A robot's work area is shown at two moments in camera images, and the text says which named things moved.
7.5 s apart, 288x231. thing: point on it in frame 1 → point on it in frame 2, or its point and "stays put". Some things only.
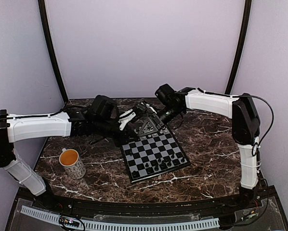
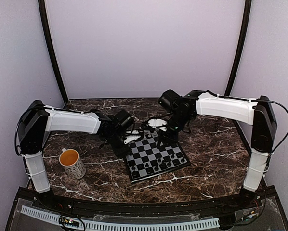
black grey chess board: x=156 y=151 stays put
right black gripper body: x=160 y=122 → x=180 y=121
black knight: x=176 y=162 stays put
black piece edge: x=135 y=173 stays put
